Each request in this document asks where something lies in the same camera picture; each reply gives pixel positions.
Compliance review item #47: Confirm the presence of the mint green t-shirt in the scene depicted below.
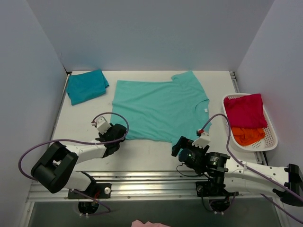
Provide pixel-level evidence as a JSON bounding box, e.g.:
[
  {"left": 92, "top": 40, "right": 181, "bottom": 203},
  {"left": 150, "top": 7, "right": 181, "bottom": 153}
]
[{"left": 111, "top": 71, "right": 210, "bottom": 144}]

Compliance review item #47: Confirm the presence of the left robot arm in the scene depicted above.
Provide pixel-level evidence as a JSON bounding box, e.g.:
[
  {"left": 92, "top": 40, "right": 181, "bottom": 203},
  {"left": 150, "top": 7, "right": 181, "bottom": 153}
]
[{"left": 31, "top": 123, "right": 127, "bottom": 198}]

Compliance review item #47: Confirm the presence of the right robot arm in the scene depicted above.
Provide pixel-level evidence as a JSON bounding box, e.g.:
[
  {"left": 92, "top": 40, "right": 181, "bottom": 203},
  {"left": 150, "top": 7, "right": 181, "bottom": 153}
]
[{"left": 171, "top": 136, "right": 303, "bottom": 207}]

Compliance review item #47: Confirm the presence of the orange t-shirt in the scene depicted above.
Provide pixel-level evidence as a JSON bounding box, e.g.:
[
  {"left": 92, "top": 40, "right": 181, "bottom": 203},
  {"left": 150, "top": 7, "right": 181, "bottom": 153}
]
[{"left": 232, "top": 127, "right": 266, "bottom": 146}]

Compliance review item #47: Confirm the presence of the folded teal t-shirt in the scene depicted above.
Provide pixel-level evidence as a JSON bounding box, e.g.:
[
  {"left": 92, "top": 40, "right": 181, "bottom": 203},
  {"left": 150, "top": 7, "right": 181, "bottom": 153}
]
[{"left": 66, "top": 70, "right": 109, "bottom": 105}]

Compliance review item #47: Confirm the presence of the magenta t-shirt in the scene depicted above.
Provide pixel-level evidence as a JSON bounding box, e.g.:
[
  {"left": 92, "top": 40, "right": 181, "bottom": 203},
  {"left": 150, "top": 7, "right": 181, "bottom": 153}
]
[{"left": 223, "top": 94, "right": 267, "bottom": 129}]

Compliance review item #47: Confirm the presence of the pink cloth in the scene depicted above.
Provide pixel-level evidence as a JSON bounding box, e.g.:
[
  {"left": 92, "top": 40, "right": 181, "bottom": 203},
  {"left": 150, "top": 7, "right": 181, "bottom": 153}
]
[{"left": 131, "top": 220, "right": 169, "bottom": 227}]

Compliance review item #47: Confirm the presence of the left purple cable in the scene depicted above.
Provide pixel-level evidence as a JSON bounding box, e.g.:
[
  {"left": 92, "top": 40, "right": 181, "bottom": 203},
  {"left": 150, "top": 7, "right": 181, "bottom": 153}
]
[{"left": 18, "top": 112, "right": 130, "bottom": 216}]

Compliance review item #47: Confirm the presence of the purple cable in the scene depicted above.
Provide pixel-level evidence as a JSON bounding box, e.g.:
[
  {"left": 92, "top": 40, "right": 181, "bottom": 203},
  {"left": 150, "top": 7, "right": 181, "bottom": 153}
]
[
  {"left": 198, "top": 113, "right": 303, "bottom": 225},
  {"left": 18, "top": 112, "right": 130, "bottom": 216}
]

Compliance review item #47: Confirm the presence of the black thin cable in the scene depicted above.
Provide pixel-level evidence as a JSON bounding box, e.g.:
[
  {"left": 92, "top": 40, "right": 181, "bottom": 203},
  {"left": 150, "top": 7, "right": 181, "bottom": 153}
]
[{"left": 176, "top": 164, "right": 209, "bottom": 178}]

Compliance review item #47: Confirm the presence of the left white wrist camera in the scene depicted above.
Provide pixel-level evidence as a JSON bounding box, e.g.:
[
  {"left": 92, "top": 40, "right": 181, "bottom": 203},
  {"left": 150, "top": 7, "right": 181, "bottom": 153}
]
[{"left": 91, "top": 117, "right": 111, "bottom": 134}]

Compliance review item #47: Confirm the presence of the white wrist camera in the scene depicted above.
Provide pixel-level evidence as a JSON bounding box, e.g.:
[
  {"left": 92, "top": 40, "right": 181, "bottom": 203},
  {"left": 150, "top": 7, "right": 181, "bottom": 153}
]
[
  {"left": 192, "top": 129, "right": 211, "bottom": 148},
  {"left": 91, "top": 117, "right": 111, "bottom": 134}
]

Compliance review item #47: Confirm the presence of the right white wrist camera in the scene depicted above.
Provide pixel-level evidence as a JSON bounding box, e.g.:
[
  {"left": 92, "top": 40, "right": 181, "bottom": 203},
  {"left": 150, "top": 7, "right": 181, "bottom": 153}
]
[{"left": 192, "top": 129, "right": 211, "bottom": 148}]

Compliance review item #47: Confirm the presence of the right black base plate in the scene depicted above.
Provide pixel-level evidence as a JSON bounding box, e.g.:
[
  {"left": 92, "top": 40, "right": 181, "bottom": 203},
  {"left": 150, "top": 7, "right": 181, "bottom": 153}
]
[{"left": 195, "top": 181, "right": 239, "bottom": 198}]

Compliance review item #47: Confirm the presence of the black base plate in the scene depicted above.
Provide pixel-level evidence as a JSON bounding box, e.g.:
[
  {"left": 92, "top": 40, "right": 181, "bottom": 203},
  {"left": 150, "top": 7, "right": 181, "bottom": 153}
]
[
  {"left": 195, "top": 181, "right": 239, "bottom": 198},
  {"left": 67, "top": 183, "right": 112, "bottom": 199}
]

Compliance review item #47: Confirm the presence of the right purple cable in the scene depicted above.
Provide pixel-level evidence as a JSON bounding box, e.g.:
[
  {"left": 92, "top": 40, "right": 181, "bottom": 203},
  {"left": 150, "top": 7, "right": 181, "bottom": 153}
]
[{"left": 198, "top": 113, "right": 303, "bottom": 225}]

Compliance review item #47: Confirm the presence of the aluminium rail frame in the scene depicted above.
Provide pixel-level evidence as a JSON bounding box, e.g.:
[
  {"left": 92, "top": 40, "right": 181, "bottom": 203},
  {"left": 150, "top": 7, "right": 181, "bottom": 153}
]
[{"left": 26, "top": 71, "right": 284, "bottom": 202}]

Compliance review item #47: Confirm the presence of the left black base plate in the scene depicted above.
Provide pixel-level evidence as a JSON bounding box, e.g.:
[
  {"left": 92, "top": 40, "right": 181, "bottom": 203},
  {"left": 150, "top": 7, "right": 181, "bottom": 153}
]
[{"left": 67, "top": 183, "right": 112, "bottom": 199}]

